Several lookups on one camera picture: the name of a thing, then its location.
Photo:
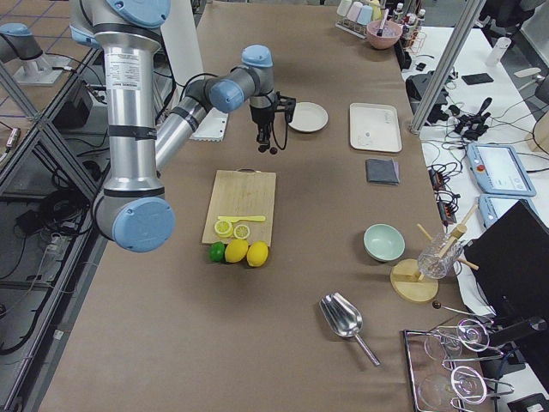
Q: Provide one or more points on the pastel cups rack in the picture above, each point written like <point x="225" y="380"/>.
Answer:
<point x="354" y="16"/>

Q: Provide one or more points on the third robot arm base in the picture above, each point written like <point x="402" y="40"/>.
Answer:
<point x="18" y="43"/>

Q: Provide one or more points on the yellow plastic knife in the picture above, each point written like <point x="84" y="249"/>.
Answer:
<point x="233" y="219"/>

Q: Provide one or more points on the silver metal scoop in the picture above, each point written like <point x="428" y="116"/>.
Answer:
<point x="345" y="321"/>

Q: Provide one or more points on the grey folded cloth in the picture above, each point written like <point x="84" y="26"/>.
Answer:
<point x="382" y="171"/>

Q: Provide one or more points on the whole yellow lemon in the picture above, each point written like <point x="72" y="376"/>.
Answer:
<point x="257" y="254"/>
<point x="236" y="250"/>

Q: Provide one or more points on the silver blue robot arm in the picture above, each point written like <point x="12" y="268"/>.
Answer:
<point x="131" y="208"/>
<point x="252" y="81"/>

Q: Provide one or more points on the upside down wine glass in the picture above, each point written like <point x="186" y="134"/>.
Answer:
<point x="447" y="342"/>
<point x="462" y="389"/>

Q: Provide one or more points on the clear glass cup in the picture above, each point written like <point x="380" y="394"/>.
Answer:
<point x="439" y="257"/>

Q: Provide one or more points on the wooden cutting board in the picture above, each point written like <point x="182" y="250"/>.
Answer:
<point x="242" y="194"/>

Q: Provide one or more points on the pink mixing bowl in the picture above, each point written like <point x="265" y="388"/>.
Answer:
<point x="391" y="34"/>

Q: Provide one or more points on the mint green bowl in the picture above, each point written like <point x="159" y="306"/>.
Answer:
<point x="383" y="242"/>

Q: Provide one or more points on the lemon half slice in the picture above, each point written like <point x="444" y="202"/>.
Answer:
<point x="223" y="229"/>
<point x="241" y="231"/>

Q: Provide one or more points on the black smartphone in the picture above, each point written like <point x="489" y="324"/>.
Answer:
<point x="477" y="79"/>

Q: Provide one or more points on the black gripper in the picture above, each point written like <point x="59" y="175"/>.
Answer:
<point x="260" y="117"/>

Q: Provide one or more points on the bottle rack with bottles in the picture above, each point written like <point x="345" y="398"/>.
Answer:
<point x="411" y="21"/>

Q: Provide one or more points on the black monitor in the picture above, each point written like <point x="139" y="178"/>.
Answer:
<point x="512" y="255"/>

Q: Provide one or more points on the green lime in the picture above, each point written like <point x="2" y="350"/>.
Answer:
<point x="216" y="252"/>

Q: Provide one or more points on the white round plate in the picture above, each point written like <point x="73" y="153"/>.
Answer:
<point x="309" y="117"/>

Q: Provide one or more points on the blue teach pendant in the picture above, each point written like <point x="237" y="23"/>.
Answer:
<point x="492" y="206"/>
<point x="498" y="170"/>

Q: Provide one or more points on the wooden cup stand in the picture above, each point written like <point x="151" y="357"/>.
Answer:
<point x="406" y="278"/>

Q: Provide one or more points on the aluminium frame post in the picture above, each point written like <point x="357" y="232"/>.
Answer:
<point x="451" y="51"/>

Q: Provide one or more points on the white rectangular tray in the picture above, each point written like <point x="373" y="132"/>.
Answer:
<point x="374" y="127"/>

